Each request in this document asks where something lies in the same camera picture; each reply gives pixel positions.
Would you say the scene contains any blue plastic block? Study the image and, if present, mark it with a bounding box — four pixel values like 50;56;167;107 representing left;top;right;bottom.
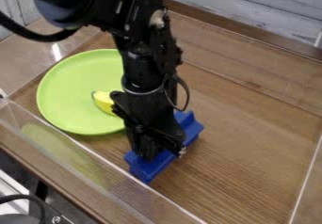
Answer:
125;111;205;184

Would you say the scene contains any black cable bottom left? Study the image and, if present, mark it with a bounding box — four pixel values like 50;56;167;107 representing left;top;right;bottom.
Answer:
0;193;47;224

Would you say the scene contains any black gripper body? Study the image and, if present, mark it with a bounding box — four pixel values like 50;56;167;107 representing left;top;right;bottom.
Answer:
110;76;187;154

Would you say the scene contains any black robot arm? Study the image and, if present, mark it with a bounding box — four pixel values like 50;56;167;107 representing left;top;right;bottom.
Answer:
0;0;187;160

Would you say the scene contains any yellow half-moon object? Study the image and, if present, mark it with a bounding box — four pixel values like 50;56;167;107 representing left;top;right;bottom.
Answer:
93;91;115;116

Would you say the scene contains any green round plate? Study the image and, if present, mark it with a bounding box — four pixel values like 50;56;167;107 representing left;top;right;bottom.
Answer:
36;49;123;136

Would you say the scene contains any clear acrylic tray wall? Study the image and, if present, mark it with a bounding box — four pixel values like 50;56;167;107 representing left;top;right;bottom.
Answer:
0;2;322;224

